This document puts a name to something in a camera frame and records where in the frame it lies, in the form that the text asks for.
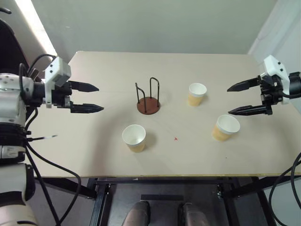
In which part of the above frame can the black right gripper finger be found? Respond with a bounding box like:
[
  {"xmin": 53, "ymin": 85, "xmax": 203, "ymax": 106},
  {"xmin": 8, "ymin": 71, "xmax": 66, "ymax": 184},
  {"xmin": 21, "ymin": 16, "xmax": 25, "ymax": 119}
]
[
  {"xmin": 228, "ymin": 105, "xmax": 273, "ymax": 116},
  {"xmin": 227, "ymin": 76, "xmax": 262, "ymax": 93}
]

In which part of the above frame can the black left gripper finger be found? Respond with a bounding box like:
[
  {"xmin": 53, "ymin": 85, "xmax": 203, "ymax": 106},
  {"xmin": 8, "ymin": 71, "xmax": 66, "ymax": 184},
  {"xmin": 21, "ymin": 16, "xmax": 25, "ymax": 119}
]
[
  {"xmin": 70, "ymin": 103, "xmax": 104, "ymax": 114},
  {"xmin": 69, "ymin": 81, "xmax": 100, "ymax": 93}
]

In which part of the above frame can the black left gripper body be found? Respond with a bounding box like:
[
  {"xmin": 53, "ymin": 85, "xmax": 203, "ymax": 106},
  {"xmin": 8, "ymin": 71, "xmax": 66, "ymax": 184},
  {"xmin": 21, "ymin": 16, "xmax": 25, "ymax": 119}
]
[{"xmin": 50, "ymin": 81, "xmax": 75, "ymax": 108}]

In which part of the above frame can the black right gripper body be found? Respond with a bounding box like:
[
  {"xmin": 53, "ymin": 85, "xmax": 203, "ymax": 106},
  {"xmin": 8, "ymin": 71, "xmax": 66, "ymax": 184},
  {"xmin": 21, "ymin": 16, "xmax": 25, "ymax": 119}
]
[{"xmin": 259, "ymin": 74, "xmax": 284, "ymax": 109}]

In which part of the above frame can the tan paper cup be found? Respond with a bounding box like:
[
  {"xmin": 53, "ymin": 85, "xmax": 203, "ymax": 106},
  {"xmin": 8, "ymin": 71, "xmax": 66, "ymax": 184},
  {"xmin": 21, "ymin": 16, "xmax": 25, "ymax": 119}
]
[
  {"xmin": 121, "ymin": 124, "xmax": 147, "ymax": 153},
  {"xmin": 212, "ymin": 114, "xmax": 241, "ymax": 142},
  {"xmin": 187, "ymin": 82, "xmax": 208, "ymax": 107}
]

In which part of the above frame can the dark chair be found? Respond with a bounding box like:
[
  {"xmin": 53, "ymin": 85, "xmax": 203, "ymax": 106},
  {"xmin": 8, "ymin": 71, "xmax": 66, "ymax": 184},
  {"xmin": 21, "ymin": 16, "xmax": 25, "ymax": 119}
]
[{"xmin": 0, "ymin": 7, "xmax": 31, "ymax": 74}]

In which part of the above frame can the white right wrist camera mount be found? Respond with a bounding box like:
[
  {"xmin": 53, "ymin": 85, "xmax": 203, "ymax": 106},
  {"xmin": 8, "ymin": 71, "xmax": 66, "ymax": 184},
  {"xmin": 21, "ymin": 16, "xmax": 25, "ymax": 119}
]
[{"xmin": 263, "ymin": 55, "xmax": 291, "ymax": 105}]

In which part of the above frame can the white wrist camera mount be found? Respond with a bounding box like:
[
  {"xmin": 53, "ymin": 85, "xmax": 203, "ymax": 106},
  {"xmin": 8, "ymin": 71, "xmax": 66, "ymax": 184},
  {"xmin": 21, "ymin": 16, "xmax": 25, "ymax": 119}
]
[
  {"xmin": 263, "ymin": 55, "xmax": 291, "ymax": 105},
  {"xmin": 44, "ymin": 56, "xmax": 71, "ymax": 109}
]

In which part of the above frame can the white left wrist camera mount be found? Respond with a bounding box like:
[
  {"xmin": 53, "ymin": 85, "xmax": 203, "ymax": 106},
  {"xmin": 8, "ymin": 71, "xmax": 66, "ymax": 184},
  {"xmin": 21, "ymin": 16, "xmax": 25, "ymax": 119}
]
[{"xmin": 44, "ymin": 56, "xmax": 71, "ymax": 109}]

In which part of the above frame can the brown wire cup holder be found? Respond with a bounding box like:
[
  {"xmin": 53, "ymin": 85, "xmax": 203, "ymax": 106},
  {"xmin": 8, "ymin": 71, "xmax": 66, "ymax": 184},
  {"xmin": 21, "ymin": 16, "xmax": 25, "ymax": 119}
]
[{"xmin": 135, "ymin": 77, "xmax": 162, "ymax": 115}]

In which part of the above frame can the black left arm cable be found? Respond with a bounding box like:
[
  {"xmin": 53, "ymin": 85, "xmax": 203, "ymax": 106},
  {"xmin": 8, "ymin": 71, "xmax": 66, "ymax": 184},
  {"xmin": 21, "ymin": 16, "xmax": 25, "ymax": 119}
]
[{"xmin": 18, "ymin": 54, "xmax": 82, "ymax": 226}]

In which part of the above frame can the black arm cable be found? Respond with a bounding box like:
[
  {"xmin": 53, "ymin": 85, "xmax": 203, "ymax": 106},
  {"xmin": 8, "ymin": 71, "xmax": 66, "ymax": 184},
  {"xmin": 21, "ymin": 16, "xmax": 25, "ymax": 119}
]
[
  {"xmin": 18, "ymin": 54, "xmax": 82, "ymax": 226},
  {"xmin": 269, "ymin": 152, "xmax": 301, "ymax": 226}
]

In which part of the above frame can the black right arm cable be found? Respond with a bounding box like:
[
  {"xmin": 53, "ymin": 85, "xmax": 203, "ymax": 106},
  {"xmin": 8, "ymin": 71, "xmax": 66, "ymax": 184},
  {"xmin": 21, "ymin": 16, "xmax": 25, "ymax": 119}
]
[{"xmin": 269, "ymin": 152, "xmax": 301, "ymax": 226}]

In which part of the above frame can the black metal table frame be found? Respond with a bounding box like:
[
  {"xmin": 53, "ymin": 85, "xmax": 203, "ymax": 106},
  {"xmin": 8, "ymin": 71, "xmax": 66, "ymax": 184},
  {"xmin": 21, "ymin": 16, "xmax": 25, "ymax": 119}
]
[{"xmin": 34, "ymin": 176, "xmax": 301, "ymax": 226}]

